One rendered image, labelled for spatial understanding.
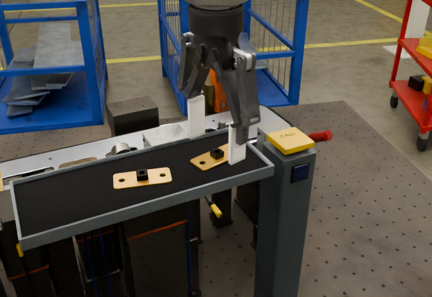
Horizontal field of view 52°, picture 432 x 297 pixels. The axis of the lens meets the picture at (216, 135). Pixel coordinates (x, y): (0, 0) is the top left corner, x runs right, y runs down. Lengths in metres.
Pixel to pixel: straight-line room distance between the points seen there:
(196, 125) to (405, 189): 0.94
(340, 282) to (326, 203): 0.30
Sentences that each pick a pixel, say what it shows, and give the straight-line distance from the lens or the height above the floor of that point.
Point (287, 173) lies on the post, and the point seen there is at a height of 1.12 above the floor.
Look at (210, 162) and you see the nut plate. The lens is 0.70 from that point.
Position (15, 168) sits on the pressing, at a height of 1.00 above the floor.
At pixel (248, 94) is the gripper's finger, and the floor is 1.30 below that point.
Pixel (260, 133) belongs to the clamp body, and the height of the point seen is 1.05.
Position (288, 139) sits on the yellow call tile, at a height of 1.16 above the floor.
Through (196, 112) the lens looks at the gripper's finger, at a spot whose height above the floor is 1.22.
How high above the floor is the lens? 1.55
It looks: 30 degrees down
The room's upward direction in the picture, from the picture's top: straight up
